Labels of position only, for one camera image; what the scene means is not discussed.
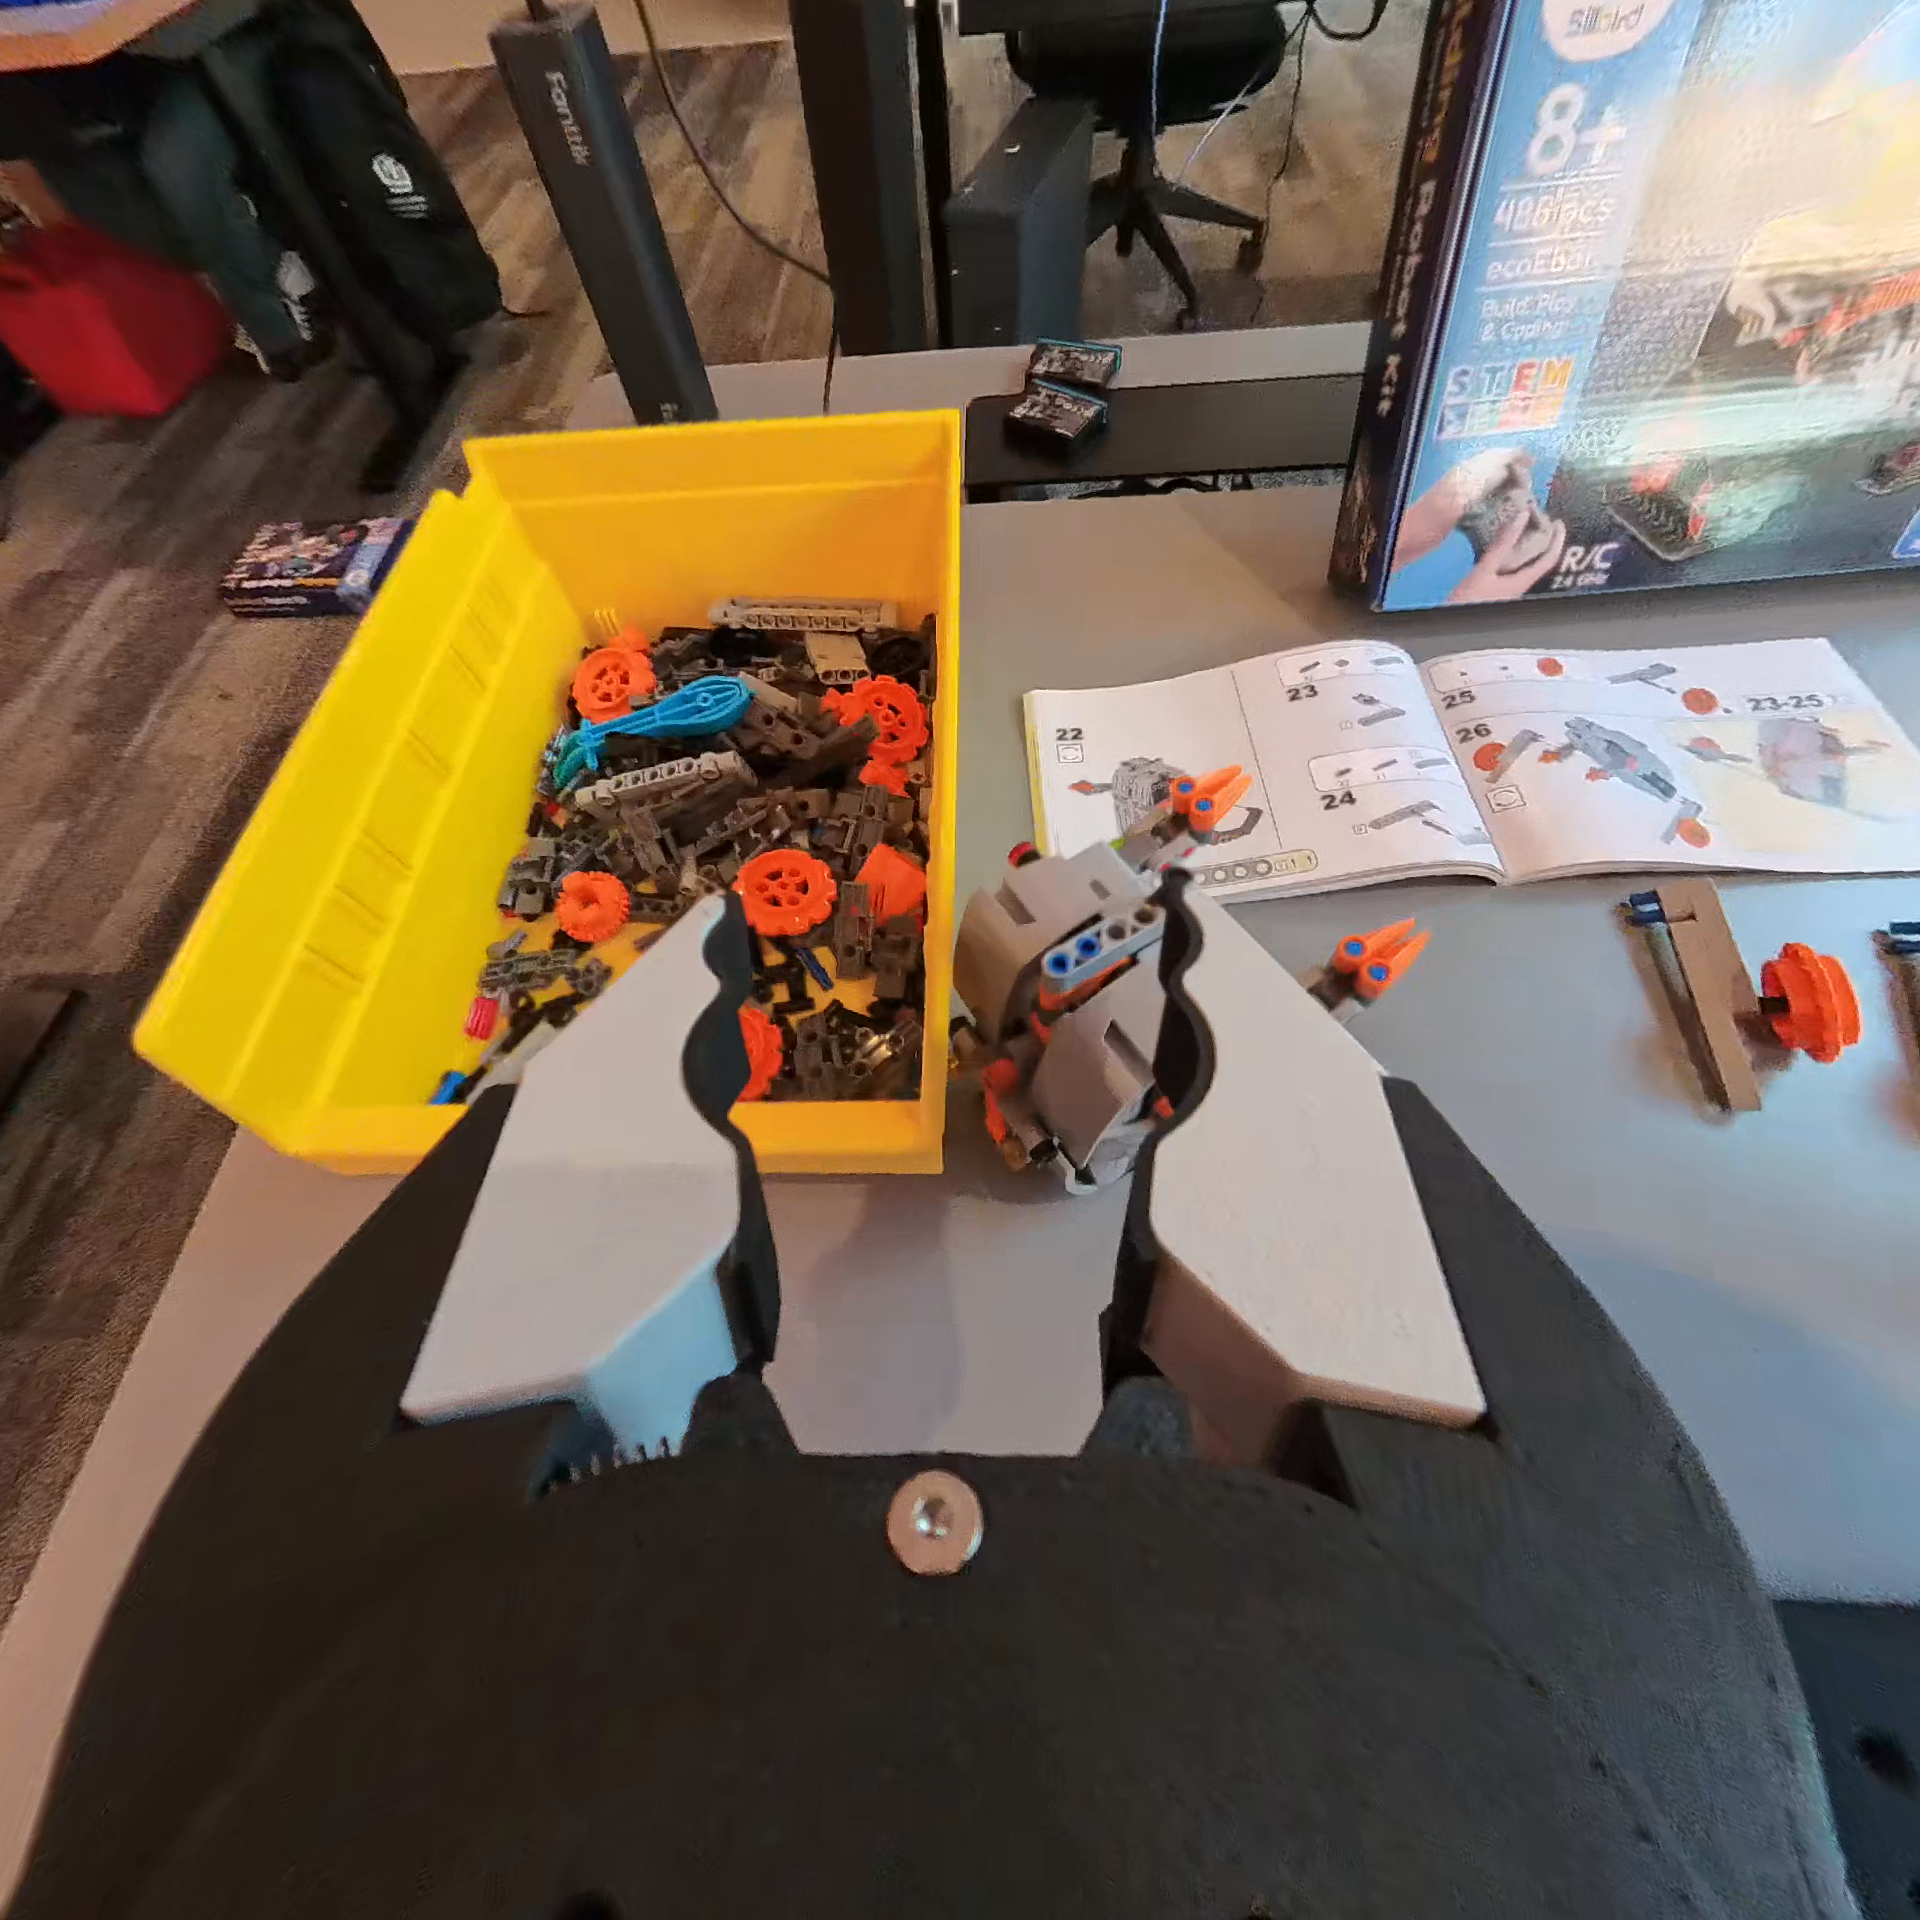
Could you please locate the grey toy robot model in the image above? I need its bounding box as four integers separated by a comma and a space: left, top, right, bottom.
948, 761, 1430, 1199

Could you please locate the dark grey box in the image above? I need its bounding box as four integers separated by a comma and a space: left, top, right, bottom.
943, 97, 1099, 353

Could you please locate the black perforated board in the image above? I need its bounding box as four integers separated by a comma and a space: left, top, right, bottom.
1770, 1599, 1920, 1920

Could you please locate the black cable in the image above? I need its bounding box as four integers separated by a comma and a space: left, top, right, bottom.
631, 0, 840, 417

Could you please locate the instruction booklet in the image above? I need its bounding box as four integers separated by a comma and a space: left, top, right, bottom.
1023, 639, 1920, 904

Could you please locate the red bag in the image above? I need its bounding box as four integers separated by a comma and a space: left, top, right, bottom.
0, 225, 234, 418

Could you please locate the blue plastic separator tool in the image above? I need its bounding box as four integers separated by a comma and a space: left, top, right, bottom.
546, 675, 751, 793

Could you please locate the black mat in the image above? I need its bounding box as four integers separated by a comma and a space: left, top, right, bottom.
962, 369, 1368, 502

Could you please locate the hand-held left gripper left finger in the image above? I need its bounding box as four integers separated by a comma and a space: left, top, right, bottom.
397, 893, 783, 1479

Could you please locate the small printed box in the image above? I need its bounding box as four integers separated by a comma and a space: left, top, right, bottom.
222, 517, 414, 617

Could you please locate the black office chair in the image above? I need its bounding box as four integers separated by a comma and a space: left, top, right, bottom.
1006, 0, 1296, 333

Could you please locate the dark grey post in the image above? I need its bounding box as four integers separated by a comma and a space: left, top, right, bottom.
487, 0, 723, 431

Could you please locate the black desk leg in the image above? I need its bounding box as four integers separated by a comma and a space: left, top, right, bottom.
786, 0, 933, 357

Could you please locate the brown beam orange wheel assembly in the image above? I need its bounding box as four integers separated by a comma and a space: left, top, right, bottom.
1615, 878, 1864, 1115
1872, 928, 1920, 1086

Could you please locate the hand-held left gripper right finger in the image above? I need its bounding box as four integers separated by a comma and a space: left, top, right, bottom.
1099, 864, 1490, 1472

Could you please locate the yellow plastic bin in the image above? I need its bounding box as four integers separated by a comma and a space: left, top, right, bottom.
133, 407, 965, 1178

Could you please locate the pile of building pieces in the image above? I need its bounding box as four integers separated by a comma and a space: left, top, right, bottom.
434, 593, 939, 1106

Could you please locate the building kit box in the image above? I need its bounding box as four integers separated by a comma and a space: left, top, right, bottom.
1328, 0, 1920, 615

